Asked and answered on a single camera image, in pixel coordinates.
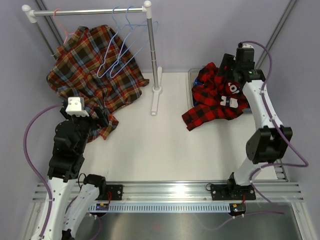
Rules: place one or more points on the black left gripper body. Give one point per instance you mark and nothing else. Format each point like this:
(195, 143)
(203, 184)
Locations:
(85, 125)

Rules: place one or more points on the silver white clothes rack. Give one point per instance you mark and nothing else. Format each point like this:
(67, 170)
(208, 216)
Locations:
(147, 9)

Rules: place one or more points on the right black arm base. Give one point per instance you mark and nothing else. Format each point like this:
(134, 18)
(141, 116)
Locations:
(224, 192)

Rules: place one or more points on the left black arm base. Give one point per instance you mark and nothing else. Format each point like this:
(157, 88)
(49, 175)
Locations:
(112, 192)

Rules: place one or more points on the light blue hanger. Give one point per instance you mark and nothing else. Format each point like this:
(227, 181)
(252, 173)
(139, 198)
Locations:
(126, 48)

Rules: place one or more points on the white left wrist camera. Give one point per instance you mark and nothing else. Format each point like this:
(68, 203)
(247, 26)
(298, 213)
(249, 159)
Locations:
(76, 107)

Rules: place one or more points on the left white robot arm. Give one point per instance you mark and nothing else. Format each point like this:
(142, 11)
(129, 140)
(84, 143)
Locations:
(61, 219)

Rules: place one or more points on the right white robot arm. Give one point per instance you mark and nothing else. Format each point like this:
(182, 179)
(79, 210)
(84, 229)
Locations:
(266, 145)

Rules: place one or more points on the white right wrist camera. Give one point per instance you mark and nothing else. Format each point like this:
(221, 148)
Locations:
(245, 47)

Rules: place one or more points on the aluminium mounting rail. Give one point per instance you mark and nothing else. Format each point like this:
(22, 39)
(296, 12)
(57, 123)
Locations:
(197, 191)

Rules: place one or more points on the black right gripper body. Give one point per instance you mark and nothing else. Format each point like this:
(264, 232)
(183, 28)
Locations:
(236, 68)

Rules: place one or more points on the white slotted cable duct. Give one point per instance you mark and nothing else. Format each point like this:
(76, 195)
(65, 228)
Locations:
(160, 208)

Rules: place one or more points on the blue plaid shirt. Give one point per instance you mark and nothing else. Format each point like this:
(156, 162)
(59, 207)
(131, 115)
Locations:
(199, 83)

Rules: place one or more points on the red black checked shirt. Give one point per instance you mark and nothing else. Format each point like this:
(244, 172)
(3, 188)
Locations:
(194, 119)

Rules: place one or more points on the pink wire hanger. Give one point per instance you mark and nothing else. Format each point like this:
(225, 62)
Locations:
(66, 33)

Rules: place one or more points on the brown plaid shirt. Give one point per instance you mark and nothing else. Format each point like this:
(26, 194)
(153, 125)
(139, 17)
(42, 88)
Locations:
(79, 71)

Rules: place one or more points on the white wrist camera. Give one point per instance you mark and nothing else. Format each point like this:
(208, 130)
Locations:
(245, 47)
(76, 107)

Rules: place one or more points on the clear grey plastic bin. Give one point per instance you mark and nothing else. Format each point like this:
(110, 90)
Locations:
(191, 85)

